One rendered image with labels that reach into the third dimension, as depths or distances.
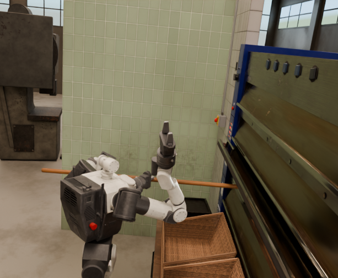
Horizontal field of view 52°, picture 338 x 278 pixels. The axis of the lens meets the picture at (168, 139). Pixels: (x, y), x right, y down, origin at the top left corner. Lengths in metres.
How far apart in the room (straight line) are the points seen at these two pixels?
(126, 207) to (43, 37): 4.18
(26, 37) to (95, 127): 2.35
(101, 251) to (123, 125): 1.91
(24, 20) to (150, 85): 2.64
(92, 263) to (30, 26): 4.23
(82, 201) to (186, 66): 2.10
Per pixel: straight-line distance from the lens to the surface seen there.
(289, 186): 1.61
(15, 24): 5.58
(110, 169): 1.75
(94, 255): 1.87
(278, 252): 1.31
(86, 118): 3.61
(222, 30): 3.46
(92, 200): 1.70
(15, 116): 6.02
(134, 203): 1.64
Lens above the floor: 2.10
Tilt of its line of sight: 15 degrees down
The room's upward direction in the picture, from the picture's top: 6 degrees clockwise
